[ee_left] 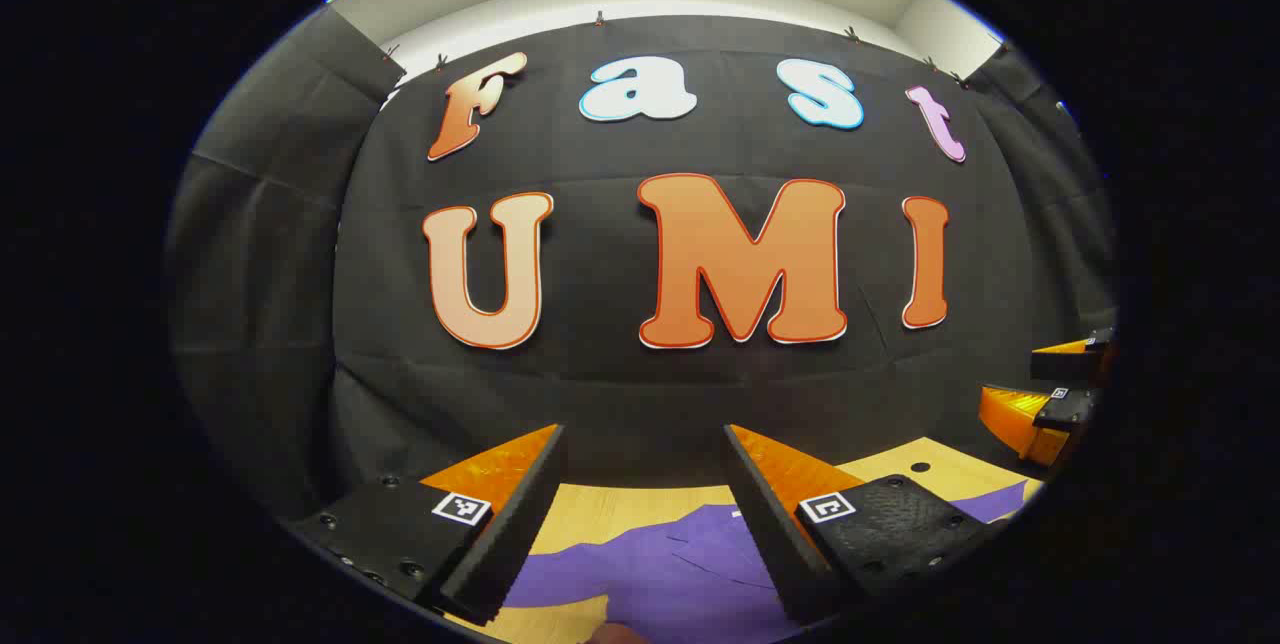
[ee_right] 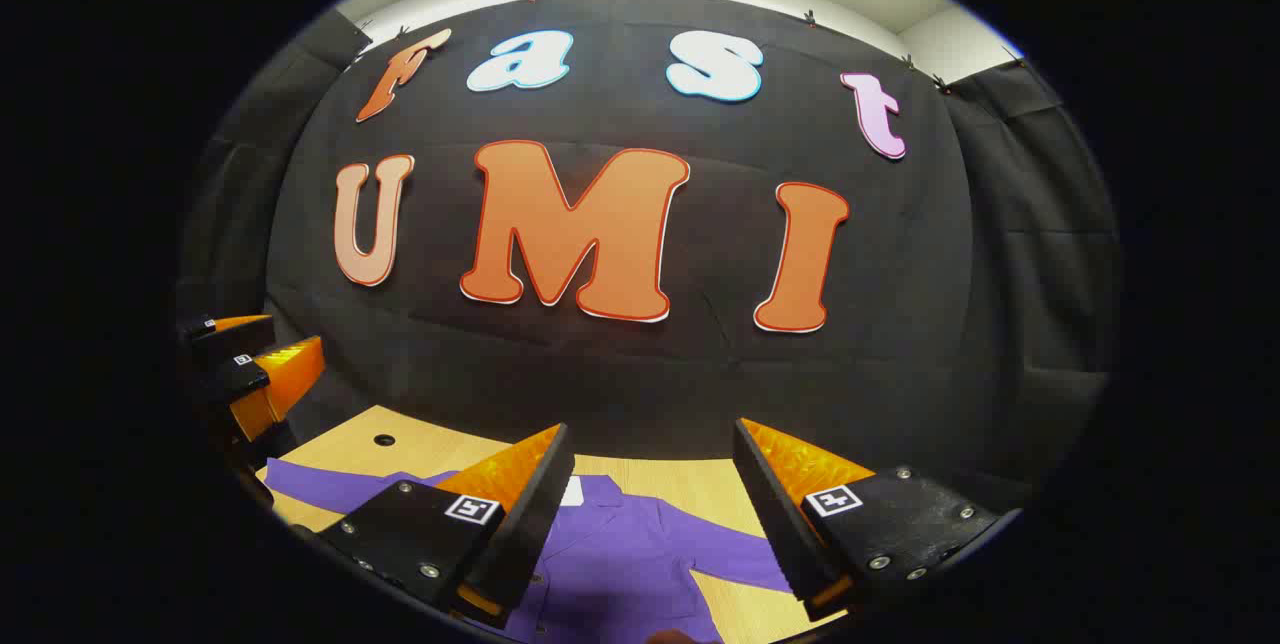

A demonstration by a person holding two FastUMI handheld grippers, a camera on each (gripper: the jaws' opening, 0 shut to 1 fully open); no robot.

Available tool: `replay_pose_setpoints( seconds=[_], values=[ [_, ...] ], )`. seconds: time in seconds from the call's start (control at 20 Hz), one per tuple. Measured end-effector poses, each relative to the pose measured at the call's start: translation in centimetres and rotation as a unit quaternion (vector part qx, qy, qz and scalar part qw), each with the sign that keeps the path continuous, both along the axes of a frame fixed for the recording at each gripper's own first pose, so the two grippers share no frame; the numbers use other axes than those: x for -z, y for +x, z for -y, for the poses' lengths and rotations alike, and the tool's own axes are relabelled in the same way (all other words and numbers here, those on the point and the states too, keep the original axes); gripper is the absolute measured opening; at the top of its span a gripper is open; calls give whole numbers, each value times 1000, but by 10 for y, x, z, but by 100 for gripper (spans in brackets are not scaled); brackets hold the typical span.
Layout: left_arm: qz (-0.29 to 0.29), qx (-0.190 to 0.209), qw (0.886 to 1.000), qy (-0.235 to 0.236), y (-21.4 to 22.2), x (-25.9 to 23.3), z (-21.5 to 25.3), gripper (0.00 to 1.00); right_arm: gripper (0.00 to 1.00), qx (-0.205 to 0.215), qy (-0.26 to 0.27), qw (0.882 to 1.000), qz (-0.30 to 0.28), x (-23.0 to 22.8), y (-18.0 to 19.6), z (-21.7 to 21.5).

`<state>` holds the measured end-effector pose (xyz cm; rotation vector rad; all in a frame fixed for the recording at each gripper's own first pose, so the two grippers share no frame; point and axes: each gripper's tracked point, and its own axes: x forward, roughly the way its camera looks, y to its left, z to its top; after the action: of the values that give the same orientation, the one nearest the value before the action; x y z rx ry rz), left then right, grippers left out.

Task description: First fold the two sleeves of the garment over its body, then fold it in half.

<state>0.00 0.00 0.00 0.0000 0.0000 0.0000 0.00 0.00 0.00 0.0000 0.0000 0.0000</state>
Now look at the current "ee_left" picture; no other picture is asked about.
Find purple ribbed garment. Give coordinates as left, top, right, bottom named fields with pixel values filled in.
left=503, top=479, right=1031, bottom=644

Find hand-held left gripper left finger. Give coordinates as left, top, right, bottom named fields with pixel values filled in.
left=288, top=422, right=569, bottom=627

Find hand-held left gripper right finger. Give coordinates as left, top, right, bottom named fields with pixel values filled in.
left=722, top=422, right=1003, bottom=627

